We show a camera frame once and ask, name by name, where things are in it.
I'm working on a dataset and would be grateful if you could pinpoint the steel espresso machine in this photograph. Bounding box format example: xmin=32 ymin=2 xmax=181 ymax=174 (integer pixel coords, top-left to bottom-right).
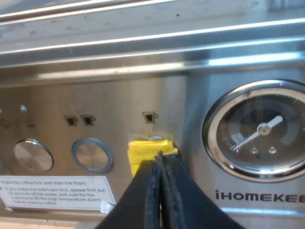
xmin=0 ymin=0 xmax=305 ymax=229

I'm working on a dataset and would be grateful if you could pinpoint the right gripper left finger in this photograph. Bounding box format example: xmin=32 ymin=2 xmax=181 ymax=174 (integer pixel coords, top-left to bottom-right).
xmin=94 ymin=151 xmax=163 ymax=229

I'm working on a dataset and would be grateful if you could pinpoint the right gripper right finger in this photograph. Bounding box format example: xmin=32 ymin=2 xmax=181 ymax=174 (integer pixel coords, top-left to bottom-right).
xmin=161 ymin=152 xmax=244 ymax=229

